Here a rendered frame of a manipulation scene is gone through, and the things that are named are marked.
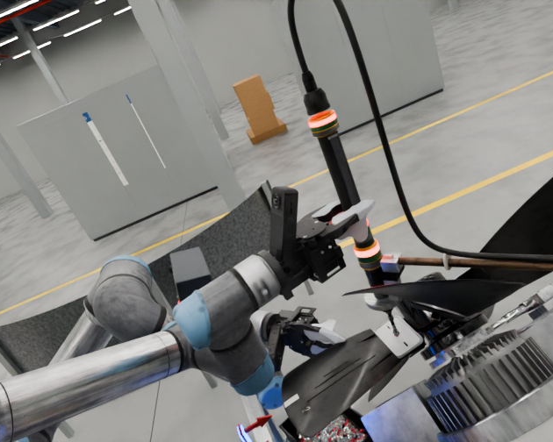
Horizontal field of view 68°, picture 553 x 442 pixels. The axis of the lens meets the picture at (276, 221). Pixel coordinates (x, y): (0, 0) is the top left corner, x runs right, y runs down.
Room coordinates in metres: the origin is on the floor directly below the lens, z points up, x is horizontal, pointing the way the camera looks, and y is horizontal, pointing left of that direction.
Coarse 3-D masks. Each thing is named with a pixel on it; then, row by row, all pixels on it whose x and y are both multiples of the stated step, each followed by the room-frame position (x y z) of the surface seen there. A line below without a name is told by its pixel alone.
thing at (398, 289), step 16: (368, 288) 0.46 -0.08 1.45; (384, 288) 0.45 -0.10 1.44; (400, 288) 0.45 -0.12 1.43; (416, 288) 0.45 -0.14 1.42; (432, 288) 0.44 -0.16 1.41; (448, 288) 0.43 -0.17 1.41; (464, 288) 0.42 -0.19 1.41; (480, 288) 0.41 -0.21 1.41; (496, 288) 0.40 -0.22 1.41; (512, 288) 0.39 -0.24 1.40; (432, 304) 0.56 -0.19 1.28; (448, 304) 0.52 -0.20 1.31; (464, 304) 0.48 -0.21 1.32; (480, 304) 0.46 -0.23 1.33
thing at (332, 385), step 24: (360, 336) 0.66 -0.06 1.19; (312, 360) 0.68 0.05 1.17; (336, 360) 0.63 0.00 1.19; (360, 360) 0.60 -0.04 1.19; (384, 360) 0.58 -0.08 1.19; (288, 384) 0.65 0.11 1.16; (312, 384) 0.61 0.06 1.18; (336, 384) 0.58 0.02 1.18; (360, 384) 0.55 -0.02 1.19; (288, 408) 0.58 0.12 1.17; (336, 408) 0.53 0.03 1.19; (312, 432) 0.50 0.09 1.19
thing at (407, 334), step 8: (400, 320) 0.65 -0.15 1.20; (376, 328) 0.66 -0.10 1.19; (384, 328) 0.65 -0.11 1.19; (400, 328) 0.63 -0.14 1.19; (408, 328) 0.63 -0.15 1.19; (384, 336) 0.64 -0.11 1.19; (392, 336) 0.63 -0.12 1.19; (400, 336) 0.62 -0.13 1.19; (408, 336) 0.61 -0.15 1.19; (416, 336) 0.60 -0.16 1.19; (392, 344) 0.61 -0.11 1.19; (400, 344) 0.60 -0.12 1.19; (408, 344) 0.59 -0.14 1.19; (416, 344) 0.58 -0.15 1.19; (400, 352) 0.59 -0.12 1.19; (408, 352) 0.58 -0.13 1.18
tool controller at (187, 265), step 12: (180, 252) 1.36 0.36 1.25; (192, 252) 1.34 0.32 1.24; (180, 264) 1.25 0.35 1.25; (192, 264) 1.24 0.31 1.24; (204, 264) 1.22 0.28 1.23; (180, 276) 1.16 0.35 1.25; (192, 276) 1.14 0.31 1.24; (204, 276) 1.13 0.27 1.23; (180, 288) 1.12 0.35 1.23; (192, 288) 1.13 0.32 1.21; (180, 300) 1.12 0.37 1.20
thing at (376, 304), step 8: (400, 256) 0.59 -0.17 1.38; (384, 264) 0.59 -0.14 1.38; (392, 264) 0.58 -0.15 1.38; (384, 272) 0.59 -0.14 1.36; (392, 272) 0.58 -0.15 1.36; (400, 272) 0.59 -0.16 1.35; (384, 280) 0.59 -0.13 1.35; (392, 280) 0.58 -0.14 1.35; (400, 280) 0.61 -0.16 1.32; (368, 296) 0.63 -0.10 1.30; (392, 296) 0.59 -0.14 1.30; (368, 304) 0.62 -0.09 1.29; (376, 304) 0.60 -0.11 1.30; (384, 304) 0.59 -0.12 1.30; (392, 304) 0.59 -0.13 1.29
